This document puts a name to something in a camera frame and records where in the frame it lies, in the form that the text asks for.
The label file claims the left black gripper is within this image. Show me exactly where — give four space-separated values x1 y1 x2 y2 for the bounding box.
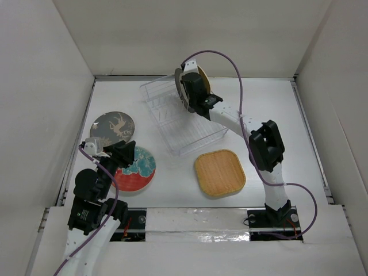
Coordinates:
97 139 135 197

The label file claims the yellow woven bamboo plate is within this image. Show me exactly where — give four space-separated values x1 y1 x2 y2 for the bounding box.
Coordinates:
197 65 211 94

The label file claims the dark rimmed cream plate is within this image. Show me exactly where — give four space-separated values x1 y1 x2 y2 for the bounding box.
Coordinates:
174 68 190 112

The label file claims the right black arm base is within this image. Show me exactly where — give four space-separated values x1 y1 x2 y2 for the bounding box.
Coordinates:
243 206 303 242

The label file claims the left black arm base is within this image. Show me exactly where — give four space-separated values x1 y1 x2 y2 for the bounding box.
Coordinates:
110 208 147 242

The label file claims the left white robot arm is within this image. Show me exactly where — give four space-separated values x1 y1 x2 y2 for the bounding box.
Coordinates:
55 137 136 275

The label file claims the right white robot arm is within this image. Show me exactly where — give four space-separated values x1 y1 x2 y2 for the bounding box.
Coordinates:
175 68 291 228

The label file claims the grey deer pattern plate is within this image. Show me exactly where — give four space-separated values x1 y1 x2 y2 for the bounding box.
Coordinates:
90 112 135 147

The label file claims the red and teal plate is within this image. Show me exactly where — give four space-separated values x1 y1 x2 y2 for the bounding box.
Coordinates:
115 146 156 193

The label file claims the square woven bamboo tray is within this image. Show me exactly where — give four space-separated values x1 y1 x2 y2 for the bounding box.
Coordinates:
194 149 246 198

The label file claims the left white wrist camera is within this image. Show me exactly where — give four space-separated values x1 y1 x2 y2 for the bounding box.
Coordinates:
80 137 103 156

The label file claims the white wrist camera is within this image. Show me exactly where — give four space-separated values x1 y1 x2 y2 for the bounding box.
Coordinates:
181 58 198 75
80 137 103 156

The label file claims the white wire dish rack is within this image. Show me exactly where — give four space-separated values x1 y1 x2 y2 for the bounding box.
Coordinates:
140 75 227 156

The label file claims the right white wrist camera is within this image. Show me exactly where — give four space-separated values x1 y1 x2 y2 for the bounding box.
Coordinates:
181 58 198 75

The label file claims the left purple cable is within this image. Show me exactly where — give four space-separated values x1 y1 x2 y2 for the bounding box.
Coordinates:
54 145 119 276

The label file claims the purple cable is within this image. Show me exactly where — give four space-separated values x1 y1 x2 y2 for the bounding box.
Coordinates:
54 145 119 276
181 50 319 240

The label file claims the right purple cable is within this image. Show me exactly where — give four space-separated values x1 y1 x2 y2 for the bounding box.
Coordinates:
181 50 319 240

